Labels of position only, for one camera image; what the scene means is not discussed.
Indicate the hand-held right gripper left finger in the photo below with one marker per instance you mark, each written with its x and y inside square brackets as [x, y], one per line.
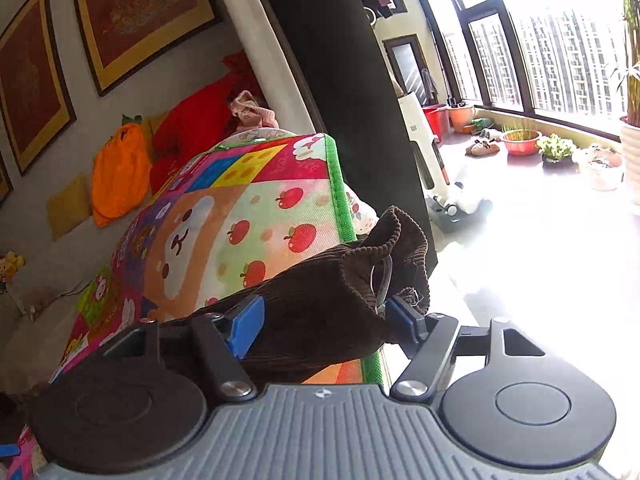
[247, 324]

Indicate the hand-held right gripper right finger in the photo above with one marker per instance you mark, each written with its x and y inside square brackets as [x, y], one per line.
[402, 317]

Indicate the colourful printed play mat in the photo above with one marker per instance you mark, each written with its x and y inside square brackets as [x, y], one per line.
[225, 210]

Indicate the pair of beige shoes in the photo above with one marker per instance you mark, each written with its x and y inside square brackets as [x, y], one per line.
[482, 148]

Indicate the white floor appliance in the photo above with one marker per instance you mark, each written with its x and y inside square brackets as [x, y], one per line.
[420, 130]

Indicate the orange pumpkin cushion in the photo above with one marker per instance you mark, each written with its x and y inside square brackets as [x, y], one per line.
[120, 175]

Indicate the red bucket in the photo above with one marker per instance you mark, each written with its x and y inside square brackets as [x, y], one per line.
[436, 121]

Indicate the beige plush toy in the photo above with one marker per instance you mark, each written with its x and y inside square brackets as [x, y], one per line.
[42, 301]

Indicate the green shoes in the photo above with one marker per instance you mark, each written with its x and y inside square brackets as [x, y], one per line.
[479, 125]

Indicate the orange flower pot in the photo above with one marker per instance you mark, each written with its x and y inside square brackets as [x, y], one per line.
[460, 117]

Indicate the red plush cushion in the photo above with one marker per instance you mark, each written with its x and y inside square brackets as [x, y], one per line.
[200, 120]

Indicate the red basin with grass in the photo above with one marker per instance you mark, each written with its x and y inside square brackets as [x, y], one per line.
[520, 142]

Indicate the yellow pillow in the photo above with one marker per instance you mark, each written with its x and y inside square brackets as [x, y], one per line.
[70, 207]

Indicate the pink cloth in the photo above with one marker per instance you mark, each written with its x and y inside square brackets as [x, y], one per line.
[247, 110]

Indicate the beige covered sofa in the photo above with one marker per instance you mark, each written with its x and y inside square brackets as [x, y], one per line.
[30, 350]

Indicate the small green potted plant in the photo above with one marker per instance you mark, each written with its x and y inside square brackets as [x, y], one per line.
[555, 147]

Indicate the yellow plush toy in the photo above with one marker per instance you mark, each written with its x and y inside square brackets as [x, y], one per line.
[11, 266]

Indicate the white pot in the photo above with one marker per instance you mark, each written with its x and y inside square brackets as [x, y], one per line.
[602, 170]

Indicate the dark glass door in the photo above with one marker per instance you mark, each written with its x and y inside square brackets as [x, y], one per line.
[407, 67]

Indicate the dark curtain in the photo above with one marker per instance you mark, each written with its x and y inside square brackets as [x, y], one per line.
[330, 60]

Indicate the tall plant in white pot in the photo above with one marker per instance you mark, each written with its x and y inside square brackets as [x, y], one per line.
[631, 160]

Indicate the black framed window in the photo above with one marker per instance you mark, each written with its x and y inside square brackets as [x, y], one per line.
[520, 60]

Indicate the large gold framed picture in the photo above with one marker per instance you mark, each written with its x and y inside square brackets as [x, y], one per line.
[145, 5]

